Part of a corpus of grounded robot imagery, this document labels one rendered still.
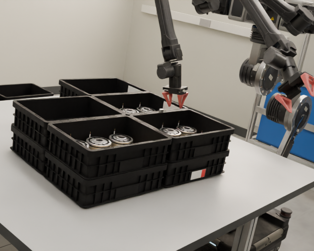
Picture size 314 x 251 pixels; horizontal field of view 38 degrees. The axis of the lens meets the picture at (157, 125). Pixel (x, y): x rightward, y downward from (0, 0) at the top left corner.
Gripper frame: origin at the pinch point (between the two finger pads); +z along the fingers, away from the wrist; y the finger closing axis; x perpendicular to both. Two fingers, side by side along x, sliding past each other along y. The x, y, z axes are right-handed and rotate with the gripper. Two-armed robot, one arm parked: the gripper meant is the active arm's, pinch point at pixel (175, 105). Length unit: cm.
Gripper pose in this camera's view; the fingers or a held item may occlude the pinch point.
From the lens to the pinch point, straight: 216.2
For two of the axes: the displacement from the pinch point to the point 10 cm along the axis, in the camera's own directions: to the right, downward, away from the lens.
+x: 5.7, -2.6, 7.8
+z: 0.1, 9.5, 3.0
